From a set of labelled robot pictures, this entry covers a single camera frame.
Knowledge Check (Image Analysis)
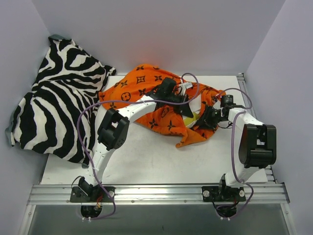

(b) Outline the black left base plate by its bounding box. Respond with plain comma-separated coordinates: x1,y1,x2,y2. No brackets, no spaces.
69,186,112,203

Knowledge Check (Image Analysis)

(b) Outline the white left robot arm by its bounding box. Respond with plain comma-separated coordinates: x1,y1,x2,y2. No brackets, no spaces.
78,78,192,201

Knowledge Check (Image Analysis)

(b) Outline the white pillow yellow side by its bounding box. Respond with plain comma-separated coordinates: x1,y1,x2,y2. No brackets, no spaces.
182,96,201,128

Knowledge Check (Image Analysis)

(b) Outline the aluminium mounting rail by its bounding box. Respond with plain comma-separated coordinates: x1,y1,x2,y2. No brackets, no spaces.
27,182,290,206

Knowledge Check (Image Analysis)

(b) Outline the orange patterned pillowcase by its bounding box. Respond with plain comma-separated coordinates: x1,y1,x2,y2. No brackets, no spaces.
98,64,222,148

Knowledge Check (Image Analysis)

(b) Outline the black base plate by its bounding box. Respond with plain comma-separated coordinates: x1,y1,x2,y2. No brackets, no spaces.
69,186,112,203
201,186,246,203

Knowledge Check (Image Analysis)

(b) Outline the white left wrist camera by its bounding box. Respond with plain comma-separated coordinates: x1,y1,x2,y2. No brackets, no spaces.
179,82,193,95

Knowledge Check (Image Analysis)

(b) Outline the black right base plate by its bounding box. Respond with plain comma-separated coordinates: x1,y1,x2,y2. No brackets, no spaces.
201,186,246,203

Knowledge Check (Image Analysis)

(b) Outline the zebra print pillow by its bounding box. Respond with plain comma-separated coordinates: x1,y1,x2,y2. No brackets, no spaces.
5,34,116,166

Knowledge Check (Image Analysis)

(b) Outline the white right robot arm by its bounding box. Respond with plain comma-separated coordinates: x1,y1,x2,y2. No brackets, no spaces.
199,95,277,200

